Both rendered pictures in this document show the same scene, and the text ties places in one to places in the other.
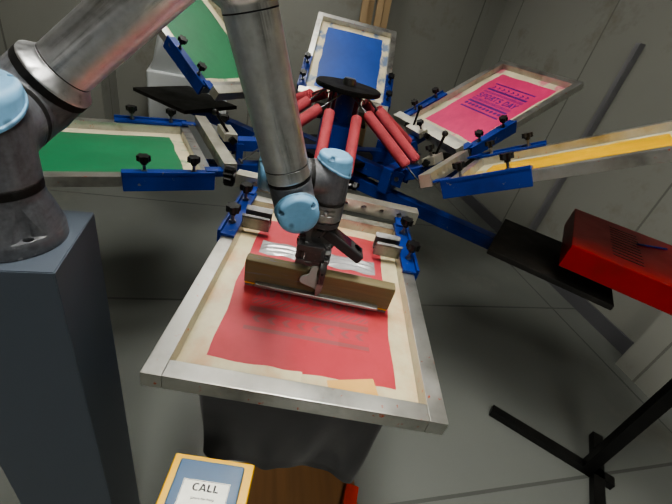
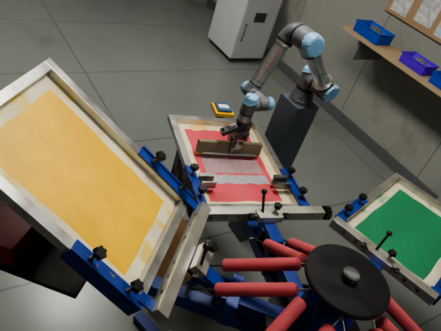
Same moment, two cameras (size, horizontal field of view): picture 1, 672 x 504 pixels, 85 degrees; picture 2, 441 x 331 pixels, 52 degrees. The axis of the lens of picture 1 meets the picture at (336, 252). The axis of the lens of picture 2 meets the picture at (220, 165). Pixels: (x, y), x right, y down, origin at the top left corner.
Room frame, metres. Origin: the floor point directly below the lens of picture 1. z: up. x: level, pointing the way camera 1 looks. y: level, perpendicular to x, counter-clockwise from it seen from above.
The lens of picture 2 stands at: (2.72, -0.80, 2.43)
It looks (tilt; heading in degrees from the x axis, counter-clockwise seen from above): 36 degrees down; 158
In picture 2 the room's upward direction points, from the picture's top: 19 degrees clockwise
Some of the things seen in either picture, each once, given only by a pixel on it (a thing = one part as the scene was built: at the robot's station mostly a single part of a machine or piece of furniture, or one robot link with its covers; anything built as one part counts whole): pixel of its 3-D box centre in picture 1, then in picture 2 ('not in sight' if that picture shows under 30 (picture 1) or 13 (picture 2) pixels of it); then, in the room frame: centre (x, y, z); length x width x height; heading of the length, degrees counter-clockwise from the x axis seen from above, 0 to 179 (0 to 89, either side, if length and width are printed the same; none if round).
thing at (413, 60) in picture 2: not in sight; (418, 63); (-0.64, 2.08, 1.17); 0.29 x 0.20 x 0.10; 20
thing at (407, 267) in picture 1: (402, 251); (195, 188); (1.08, -0.22, 0.97); 0.30 x 0.05 x 0.07; 6
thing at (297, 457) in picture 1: (288, 425); not in sight; (0.53, 0.01, 0.74); 0.45 x 0.03 x 0.43; 96
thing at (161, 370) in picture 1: (315, 279); (231, 160); (0.82, 0.03, 0.97); 0.79 x 0.58 x 0.04; 6
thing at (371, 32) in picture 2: not in sight; (373, 32); (-1.20, 1.88, 1.18); 0.35 x 0.24 x 0.11; 20
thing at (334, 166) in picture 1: (331, 177); (249, 104); (0.75, 0.05, 1.30); 0.09 x 0.08 x 0.11; 111
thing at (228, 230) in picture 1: (238, 217); (292, 190); (1.03, 0.33, 0.97); 0.30 x 0.05 x 0.07; 6
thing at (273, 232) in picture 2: not in sight; (270, 230); (1.38, 0.09, 1.02); 0.17 x 0.06 x 0.05; 6
